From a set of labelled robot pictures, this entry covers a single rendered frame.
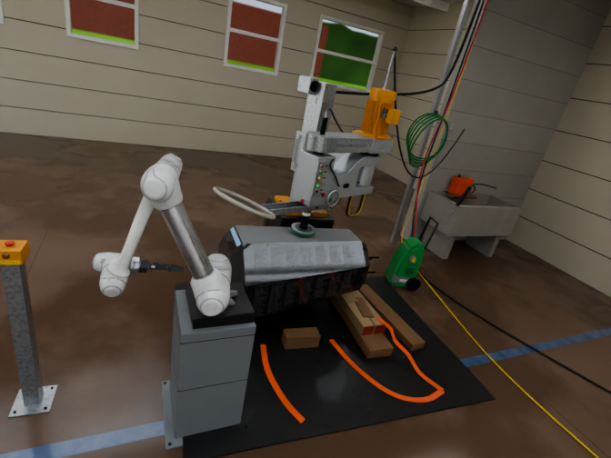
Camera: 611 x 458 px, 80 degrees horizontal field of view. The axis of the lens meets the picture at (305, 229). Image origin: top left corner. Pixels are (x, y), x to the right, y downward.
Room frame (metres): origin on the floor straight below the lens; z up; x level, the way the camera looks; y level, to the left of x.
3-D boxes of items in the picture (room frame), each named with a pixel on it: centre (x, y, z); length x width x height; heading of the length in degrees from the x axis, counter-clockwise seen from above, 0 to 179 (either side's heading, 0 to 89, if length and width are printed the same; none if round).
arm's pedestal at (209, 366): (1.70, 0.42, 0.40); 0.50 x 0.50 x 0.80; 27
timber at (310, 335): (2.46, -0.15, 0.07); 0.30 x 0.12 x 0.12; 112
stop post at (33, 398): (1.49, 1.41, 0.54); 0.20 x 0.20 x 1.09; 24
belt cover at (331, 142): (3.17, -0.22, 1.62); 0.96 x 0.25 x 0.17; 137
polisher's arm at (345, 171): (3.20, -0.26, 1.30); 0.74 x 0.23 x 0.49; 137
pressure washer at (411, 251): (3.90, -1.26, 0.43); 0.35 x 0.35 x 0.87; 9
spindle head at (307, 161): (2.98, -0.03, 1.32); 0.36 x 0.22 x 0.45; 137
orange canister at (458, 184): (5.45, -2.20, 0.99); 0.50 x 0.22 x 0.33; 117
